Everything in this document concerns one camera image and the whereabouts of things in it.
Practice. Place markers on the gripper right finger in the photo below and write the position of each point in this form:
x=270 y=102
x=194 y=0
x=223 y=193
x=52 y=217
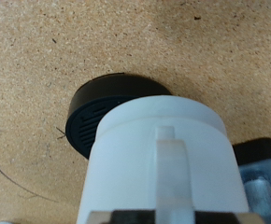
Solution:
x=222 y=218

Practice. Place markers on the white plastic mug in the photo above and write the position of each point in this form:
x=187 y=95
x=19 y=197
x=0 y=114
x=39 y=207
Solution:
x=160 y=155

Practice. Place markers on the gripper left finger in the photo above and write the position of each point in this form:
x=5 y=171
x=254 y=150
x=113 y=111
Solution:
x=123 y=217

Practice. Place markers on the black keurig coffee machine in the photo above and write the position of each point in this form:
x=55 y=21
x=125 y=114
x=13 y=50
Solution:
x=110 y=90

